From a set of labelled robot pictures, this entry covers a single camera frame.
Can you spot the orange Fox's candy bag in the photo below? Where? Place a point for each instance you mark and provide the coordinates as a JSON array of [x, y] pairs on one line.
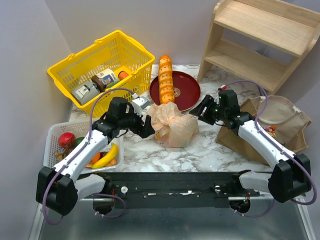
[[271, 130]]

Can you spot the orange fruit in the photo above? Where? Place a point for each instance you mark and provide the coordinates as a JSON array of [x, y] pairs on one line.
[[95, 158]]

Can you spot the long orange bread loaf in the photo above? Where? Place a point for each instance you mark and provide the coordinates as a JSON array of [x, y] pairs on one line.
[[165, 80]]

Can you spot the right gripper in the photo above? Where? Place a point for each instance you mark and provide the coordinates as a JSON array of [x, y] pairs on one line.
[[210, 110]]

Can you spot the peach plastic grocery bag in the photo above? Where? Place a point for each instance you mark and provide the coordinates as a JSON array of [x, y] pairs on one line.
[[172, 128]]

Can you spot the longan bunch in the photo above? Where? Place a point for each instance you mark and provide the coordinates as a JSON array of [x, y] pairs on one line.
[[61, 154]]

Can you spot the green lime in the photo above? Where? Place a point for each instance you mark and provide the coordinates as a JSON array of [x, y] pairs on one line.
[[77, 141]]

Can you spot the front yellow banana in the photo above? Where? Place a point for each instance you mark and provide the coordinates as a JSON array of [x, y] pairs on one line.
[[109, 159]]

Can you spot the orange capped bottle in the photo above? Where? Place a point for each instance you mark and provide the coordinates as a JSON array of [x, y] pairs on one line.
[[122, 75]]

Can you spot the burlap tote bag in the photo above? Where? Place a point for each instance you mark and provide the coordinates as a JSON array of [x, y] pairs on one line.
[[289, 121]]

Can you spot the yellow plastic shopping basket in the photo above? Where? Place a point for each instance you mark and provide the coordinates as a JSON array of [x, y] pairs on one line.
[[115, 51]]

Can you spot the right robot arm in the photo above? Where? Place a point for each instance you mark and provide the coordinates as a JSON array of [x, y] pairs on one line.
[[291, 173]]

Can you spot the white plastic fruit basket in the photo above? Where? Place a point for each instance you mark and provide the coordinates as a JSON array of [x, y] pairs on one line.
[[79, 128]]

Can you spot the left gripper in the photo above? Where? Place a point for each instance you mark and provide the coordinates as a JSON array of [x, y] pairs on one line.
[[141, 124]]

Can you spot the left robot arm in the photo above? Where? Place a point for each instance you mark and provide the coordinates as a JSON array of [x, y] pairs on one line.
[[59, 188]]

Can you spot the dark red round plate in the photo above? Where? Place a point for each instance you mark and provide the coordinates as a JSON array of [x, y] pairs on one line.
[[186, 89]]

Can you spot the brown bottle in basket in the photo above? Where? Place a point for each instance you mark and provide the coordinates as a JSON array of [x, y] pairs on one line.
[[100, 84]]

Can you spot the grey box in basket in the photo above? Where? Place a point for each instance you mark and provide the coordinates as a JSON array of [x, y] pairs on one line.
[[85, 92]]

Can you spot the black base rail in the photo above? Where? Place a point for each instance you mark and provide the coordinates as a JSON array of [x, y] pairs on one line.
[[161, 190]]

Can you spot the white carton in basket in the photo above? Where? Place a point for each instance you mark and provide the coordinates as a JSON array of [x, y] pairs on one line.
[[108, 77]]

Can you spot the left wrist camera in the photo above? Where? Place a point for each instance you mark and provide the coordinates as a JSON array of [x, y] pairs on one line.
[[139, 103]]

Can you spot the wooden shelf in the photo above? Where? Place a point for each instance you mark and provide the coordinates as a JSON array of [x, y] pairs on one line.
[[289, 28]]

